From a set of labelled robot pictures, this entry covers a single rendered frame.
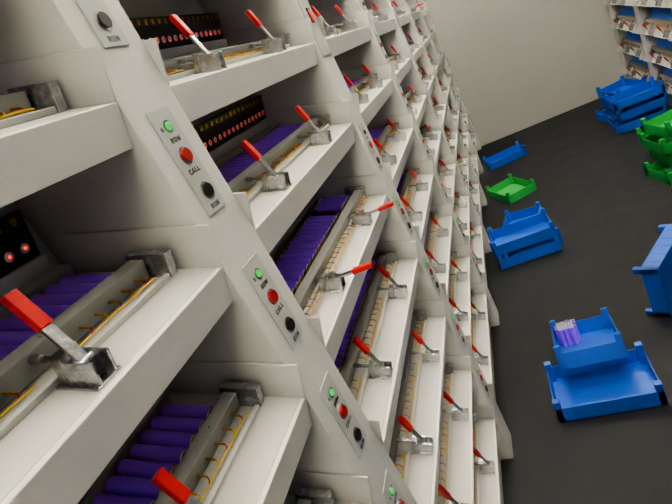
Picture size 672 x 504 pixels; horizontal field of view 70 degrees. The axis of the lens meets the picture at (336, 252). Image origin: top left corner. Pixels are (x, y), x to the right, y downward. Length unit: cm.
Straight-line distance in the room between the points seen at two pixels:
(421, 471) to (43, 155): 80
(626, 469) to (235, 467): 123
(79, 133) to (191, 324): 20
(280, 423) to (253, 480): 8
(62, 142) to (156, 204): 12
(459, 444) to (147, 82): 102
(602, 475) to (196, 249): 132
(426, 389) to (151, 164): 81
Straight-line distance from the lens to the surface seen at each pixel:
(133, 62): 58
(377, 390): 87
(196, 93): 65
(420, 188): 173
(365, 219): 103
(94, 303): 50
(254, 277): 57
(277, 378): 60
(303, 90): 118
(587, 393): 181
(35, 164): 44
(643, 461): 163
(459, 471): 122
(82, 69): 54
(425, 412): 108
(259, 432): 59
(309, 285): 78
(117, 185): 56
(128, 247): 58
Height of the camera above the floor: 125
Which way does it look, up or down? 19 degrees down
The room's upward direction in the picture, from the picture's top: 28 degrees counter-clockwise
